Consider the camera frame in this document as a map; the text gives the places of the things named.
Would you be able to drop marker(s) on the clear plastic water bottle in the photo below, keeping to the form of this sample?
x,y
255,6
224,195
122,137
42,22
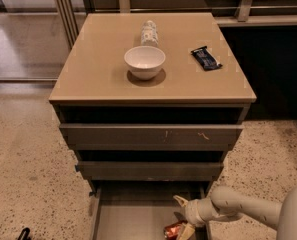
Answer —
x,y
149,35

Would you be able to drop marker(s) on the dark blue snack bar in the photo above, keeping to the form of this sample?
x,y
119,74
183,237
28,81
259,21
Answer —
x,y
205,59

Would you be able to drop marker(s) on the white ceramic bowl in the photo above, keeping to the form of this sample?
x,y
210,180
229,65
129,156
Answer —
x,y
145,62

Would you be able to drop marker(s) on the metal frame rail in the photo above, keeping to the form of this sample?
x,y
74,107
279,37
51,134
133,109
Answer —
x,y
227,12

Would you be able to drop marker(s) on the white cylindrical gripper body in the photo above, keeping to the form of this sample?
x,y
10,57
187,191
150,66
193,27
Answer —
x,y
192,211

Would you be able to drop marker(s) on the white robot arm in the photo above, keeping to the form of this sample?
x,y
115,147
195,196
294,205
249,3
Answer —
x,y
225,204

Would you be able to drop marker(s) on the grey drawer cabinet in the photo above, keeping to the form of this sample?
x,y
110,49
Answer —
x,y
96,87

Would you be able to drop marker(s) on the grey top drawer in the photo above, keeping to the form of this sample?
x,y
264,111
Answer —
x,y
145,137

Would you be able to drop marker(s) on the red coke can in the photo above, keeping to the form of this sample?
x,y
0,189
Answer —
x,y
173,231

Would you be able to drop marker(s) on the grey middle drawer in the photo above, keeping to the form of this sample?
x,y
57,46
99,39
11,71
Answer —
x,y
149,171

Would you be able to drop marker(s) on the black object bottom left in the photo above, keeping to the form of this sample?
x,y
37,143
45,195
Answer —
x,y
24,235

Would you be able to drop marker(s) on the grey open bottom drawer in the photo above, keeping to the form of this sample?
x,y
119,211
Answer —
x,y
139,210

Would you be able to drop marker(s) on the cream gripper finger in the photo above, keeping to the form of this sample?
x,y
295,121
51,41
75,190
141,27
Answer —
x,y
181,201
186,231

